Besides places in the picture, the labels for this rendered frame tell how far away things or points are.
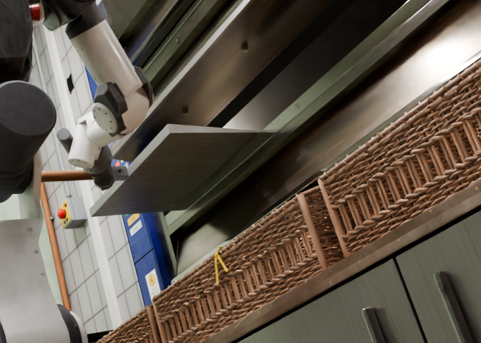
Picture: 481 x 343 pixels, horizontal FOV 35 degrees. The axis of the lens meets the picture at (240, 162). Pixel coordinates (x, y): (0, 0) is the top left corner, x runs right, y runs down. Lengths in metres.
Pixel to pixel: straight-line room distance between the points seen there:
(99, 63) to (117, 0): 1.27
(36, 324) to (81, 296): 1.95
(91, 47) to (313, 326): 0.79
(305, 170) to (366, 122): 0.25
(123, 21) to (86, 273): 1.03
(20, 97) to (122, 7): 1.63
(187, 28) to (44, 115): 1.26
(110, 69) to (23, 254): 0.49
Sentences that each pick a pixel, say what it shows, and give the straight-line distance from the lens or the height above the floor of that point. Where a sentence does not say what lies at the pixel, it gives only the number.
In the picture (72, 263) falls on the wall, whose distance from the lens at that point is 3.33.
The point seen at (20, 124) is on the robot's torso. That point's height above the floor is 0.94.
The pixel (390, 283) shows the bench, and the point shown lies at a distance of 1.10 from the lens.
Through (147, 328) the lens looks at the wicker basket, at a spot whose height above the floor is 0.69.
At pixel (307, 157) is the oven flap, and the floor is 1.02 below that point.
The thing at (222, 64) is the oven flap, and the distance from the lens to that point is 2.21.
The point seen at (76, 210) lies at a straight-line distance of 3.16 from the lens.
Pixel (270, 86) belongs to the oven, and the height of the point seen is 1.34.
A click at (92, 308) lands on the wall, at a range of 3.19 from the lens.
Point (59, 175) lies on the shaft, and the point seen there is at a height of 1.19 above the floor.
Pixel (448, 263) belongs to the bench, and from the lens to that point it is 1.03.
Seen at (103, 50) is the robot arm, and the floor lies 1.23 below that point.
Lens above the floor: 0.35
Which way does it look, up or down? 21 degrees up
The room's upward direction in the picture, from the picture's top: 18 degrees counter-clockwise
